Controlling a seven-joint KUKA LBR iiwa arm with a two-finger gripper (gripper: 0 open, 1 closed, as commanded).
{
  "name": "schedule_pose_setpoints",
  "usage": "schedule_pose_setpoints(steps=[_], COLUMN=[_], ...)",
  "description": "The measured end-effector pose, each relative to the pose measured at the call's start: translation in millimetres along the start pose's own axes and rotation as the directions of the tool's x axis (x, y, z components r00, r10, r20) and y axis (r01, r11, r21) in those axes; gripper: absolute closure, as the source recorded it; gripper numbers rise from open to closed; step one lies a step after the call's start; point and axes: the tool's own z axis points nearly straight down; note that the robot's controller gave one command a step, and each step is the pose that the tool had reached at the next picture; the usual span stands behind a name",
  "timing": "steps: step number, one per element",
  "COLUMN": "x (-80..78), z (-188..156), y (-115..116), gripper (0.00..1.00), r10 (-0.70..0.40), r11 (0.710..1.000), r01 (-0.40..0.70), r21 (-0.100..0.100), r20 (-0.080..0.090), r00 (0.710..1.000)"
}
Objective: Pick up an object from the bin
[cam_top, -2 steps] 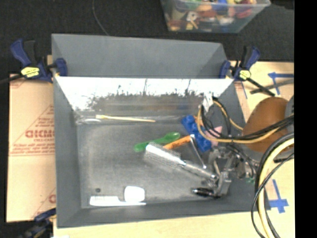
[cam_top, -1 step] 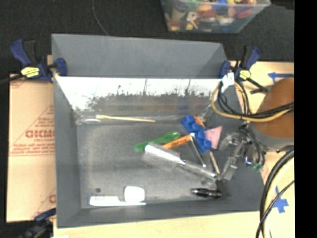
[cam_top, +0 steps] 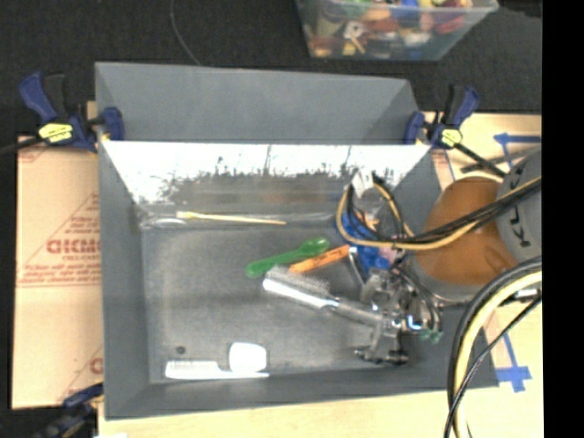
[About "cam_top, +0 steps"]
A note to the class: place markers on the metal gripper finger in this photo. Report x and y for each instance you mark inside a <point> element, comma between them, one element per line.
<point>376,290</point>
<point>385,347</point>

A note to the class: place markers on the silver hair brush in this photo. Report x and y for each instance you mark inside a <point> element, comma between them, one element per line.
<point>301,292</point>

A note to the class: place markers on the blue plastic object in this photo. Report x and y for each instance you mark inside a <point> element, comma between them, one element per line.
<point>369,258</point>

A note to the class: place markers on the orange marker pen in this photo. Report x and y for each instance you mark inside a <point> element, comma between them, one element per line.
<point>319,259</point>

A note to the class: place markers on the green plastic spoon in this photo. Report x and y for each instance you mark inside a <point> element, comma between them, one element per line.
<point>292,257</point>

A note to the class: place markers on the white plastic cap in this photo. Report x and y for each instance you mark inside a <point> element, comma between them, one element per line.
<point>247,357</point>

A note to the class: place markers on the wooden cotton swab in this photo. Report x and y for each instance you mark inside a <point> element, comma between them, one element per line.
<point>228,217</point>

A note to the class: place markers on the grey metal bin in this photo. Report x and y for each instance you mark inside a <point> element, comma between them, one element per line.
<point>205,299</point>

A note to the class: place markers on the white toothbrush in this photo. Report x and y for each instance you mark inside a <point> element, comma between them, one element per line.
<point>196,370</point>

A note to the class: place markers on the brown cardboard board, red print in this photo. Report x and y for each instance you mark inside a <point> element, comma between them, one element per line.
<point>55,190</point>

